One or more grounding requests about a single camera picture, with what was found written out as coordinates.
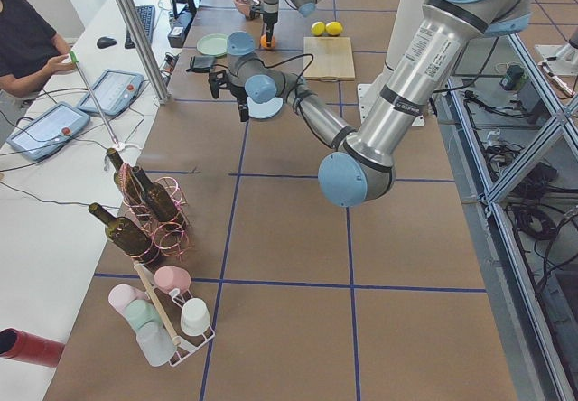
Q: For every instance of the metal stick green tip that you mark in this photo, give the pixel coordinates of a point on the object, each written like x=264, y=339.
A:
x=119, y=146

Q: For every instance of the wooden rack handle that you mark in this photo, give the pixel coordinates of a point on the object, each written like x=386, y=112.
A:
x=142, y=273

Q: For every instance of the right yellow lemon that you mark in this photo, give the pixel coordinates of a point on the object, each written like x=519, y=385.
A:
x=334, y=28

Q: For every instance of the blue plate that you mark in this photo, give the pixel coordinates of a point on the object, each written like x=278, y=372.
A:
x=264, y=110

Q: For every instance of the white wire cup rack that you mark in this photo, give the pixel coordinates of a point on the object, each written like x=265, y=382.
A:
x=189, y=344

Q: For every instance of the rear dark wine bottle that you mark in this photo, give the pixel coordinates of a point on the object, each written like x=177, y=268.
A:
x=124, y=179

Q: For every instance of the dark wine bottle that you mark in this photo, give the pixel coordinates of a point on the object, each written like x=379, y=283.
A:
x=126, y=235
x=155, y=197
x=124, y=179

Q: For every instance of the teach pendant tablet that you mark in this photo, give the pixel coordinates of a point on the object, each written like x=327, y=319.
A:
x=49, y=132
x=115, y=90

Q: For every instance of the black keyboard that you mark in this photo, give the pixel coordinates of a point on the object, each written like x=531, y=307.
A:
x=146, y=16

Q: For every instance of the yellow lemon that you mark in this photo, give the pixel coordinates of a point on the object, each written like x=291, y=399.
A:
x=318, y=28
x=334, y=28

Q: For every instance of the green plate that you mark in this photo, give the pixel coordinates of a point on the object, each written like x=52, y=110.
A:
x=214, y=44

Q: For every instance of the pink cup on rack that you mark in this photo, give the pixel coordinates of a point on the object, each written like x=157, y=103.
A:
x=168, y=278

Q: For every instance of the light grey cup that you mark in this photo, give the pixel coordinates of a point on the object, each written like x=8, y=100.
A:
x=156, y=344

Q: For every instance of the front dark wine bottle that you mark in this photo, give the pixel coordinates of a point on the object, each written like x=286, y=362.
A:
x=126, y=235

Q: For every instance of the white cup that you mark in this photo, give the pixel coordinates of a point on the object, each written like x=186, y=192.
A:
x=195, y=317

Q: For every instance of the left yellow lemon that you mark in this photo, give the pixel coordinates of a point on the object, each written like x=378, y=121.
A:
x=318, y=28

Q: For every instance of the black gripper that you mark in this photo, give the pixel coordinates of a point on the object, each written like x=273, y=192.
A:
x=238, y=91
x=270, y=18

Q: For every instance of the middle dark wine bottle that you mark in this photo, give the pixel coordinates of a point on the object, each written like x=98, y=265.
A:
x=155, y=197

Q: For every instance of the near teach pendant tablet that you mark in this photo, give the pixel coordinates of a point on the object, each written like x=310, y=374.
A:
x=49, y=132

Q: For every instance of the far teach pendant tablet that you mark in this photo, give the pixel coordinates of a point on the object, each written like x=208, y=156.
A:
x=115, y=90

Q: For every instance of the black computer mouse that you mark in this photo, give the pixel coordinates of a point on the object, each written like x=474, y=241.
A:
x=105, y=42

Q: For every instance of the red cylinder tube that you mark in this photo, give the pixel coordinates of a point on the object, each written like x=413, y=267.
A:
x=29, y=348

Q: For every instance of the pale pink cup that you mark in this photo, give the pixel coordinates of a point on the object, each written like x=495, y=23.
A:
x=121, y=295

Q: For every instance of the aluminium frame post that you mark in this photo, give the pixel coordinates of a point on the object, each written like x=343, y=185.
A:
x=144, y=49

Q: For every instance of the wooden cutting board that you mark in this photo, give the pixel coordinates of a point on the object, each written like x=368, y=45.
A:
x=332, y=58

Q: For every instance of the folded grey cloth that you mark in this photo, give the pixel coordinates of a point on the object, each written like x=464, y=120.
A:
x=201, y=64

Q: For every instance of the orange fruit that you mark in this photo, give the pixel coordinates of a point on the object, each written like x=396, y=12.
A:
x=267, y=44

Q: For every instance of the person in black shirt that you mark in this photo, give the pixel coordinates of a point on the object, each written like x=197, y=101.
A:
x=31, y=49

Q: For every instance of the green cup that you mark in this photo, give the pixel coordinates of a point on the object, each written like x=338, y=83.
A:
x=139, y=312

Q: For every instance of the copper wire bottle rack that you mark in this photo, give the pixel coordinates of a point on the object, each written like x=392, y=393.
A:
x=172, y=237

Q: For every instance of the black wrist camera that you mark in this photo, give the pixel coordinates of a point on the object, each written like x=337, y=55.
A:
x=255, y=11
x=218, y=80

